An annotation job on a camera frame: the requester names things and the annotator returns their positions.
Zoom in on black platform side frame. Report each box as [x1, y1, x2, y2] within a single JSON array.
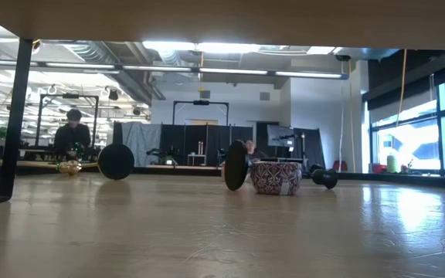
[[0, 11, 34, 208]]

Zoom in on grey cloth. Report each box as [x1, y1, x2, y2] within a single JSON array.
[[120, 121, 162, 168]]

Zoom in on long ceiling light rail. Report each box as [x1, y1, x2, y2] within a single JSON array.
[[0, 57, 350, 81]]

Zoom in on purple-pink ball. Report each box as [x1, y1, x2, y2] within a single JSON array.
[[250, 161, 303, 196]]

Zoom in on red bag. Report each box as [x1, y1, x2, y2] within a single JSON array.
[[331, 159, 349, 173]]

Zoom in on black curtain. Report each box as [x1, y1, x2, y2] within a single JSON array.
[[160, 123, 254, 168]]

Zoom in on dark monitor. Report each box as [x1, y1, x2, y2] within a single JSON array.
[[267, 124, 297, 148]]

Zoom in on ceiling ventilation duct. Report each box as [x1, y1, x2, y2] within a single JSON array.
[[62, 40, 158, 107]]

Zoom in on black gantry frame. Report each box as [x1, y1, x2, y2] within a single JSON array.
[[38, 93, 100, 148], [172, 99, 230, 127]]

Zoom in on person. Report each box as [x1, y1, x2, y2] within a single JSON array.
[[244, 139, 270, 163], [54, 108, 92, 160]]

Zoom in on green jar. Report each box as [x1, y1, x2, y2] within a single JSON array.
[[386, 154, 399, 174]]

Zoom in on black partition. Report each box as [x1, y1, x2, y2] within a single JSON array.
[[256, 122, 326, 170]]

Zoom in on yellow hanging cord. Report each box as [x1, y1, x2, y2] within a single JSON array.
[[397, 48, 408, 117]]

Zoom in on large window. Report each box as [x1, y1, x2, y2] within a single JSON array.
[[369, 73, 445, 177]]

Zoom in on white side table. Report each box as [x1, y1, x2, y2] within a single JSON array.
[[186, 141, 209, 167]]

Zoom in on bright ceiling light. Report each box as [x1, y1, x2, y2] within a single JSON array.
[[141, 40, 338, 56]]

